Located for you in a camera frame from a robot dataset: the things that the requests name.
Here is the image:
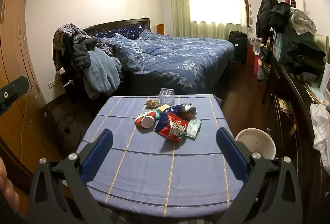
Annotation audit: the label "wooden wardrobe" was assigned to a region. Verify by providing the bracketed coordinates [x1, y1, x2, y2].
[0, 0, 62, 188]

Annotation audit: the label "dark wooden headboard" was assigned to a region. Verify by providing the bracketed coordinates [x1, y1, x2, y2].
[82, 18, 151, 37]

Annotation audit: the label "dark puffer jacket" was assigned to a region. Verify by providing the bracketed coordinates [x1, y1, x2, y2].
[67, 38, 98, 72]

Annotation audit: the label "silver packet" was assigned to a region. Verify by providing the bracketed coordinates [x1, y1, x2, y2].
[178, 102, 198, 119]

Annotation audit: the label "star print pillow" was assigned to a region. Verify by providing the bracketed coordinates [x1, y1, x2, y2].
[92, 23, 147, 41]

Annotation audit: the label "black hanging coat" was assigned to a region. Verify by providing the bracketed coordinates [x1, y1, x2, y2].
[255, 0, 279, 39]

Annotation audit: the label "black floor cable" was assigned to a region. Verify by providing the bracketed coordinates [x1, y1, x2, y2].
[56, 114, 81, 137]

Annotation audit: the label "blue snack packet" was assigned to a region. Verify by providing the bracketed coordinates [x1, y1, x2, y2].
[154, 105, 184, 132]

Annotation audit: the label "white speckled waste bin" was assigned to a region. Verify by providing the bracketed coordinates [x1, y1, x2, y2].
[234, 128, 276, 160]

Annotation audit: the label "grey patterned garment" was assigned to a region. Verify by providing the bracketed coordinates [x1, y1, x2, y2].
[53, 23, 89, 72]

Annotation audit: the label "bed with blue duvet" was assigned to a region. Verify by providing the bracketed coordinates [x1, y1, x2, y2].
[99, 29, 236, 94]

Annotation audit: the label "dark wooden cabinet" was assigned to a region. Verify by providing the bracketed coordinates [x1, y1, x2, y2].
[262, 54, 330, 224]

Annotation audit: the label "white plastic bag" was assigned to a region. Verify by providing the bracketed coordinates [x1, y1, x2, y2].
[309, 103, 330, 175]

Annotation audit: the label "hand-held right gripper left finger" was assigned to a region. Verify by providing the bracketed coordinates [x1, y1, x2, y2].
[27, 128, 114, 224]

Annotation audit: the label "green wipes packet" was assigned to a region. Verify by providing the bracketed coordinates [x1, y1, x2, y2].
[186, 118, 202, 138]

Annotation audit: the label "crumpled brown paper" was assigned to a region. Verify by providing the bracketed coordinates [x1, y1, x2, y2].
[144, 97, 160, 109]

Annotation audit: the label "black folded clothes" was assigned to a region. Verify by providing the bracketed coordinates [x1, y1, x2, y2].
[286, 41, 326, 75]

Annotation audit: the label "black suitcase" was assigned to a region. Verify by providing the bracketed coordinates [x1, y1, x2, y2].
[228, 31, 248, 64]

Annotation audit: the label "clear plastic bag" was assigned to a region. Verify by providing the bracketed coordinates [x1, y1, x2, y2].
[158, 88, 175, 105]

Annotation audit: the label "pale green curtain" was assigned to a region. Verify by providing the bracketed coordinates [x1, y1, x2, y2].
[169, 0, 249, 38]

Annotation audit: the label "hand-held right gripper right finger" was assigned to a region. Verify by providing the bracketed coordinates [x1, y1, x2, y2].
[216, 127, 303, 224]

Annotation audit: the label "red and white paper cup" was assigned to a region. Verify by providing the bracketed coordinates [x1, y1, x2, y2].
[134, 109, 161, 129]

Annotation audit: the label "person's left hand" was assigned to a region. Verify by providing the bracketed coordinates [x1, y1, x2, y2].
[0, 156, 20, 214]

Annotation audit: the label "red snack packet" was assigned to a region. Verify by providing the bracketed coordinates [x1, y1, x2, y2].
[159, 112, 189, 142]

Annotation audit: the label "light blue fleece blanket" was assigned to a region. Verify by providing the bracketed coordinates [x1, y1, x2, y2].
[83, 47, 123, 100]

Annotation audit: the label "white crumpled garment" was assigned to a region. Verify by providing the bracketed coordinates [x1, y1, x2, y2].
[288, 7, 317, 36]

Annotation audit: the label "red container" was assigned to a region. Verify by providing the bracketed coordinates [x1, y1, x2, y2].
[247, 45, 255, 66]

